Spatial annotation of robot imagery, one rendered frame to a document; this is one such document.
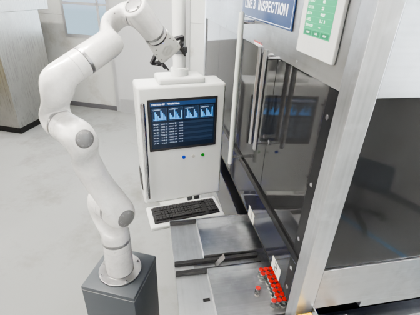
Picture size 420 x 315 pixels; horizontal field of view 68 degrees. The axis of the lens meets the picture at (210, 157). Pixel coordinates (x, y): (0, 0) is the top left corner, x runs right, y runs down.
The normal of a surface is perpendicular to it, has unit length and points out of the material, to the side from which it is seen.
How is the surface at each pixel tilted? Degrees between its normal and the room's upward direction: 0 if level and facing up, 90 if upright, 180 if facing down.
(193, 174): 90
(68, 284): 0
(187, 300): 0
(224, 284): 0
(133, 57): 90
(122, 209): 65
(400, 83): 90
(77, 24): 90
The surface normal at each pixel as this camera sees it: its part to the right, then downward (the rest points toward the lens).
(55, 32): -0.22, 0.46
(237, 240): 0.04, -0.88
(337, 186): 0.18, 0.48
